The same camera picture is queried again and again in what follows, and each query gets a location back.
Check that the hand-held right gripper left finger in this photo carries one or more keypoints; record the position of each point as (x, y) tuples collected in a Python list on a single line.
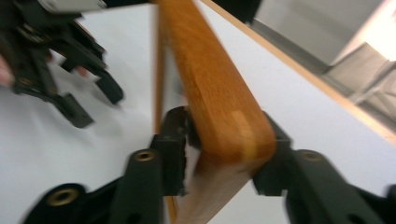
[(168, 161)]

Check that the aluminium rail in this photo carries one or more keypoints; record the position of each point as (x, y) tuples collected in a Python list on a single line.
[(367, 84)]

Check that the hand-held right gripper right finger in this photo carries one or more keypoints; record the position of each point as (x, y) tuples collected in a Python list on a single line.
[(305, 180)]

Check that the orange wooden board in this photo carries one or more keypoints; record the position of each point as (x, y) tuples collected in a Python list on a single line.
[(211, 77)]

